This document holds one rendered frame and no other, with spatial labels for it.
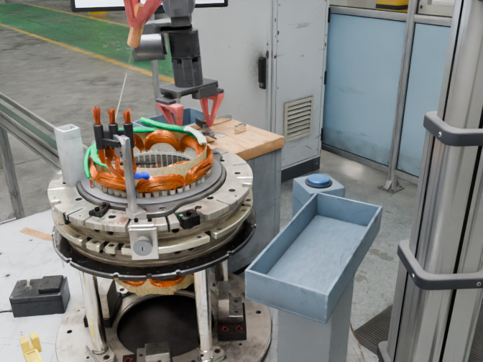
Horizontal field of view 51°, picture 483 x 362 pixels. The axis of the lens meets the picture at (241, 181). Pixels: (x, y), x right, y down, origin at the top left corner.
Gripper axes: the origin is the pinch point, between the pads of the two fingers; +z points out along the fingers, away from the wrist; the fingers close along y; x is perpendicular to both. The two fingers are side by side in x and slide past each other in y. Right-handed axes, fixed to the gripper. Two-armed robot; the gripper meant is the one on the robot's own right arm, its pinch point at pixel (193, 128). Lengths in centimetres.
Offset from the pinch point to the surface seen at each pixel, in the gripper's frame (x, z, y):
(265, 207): 10.8, 18.4, -8.8
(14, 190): -175, 72, -12
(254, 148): 11.9, 3.4, -5.4
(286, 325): 40.8, 16.9, 17.7
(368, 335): -7, 110, -79
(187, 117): -18.5, 4.3, -12.2
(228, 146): 7.9, 2.8, -2.0
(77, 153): 10.2, -6.3, 29.7
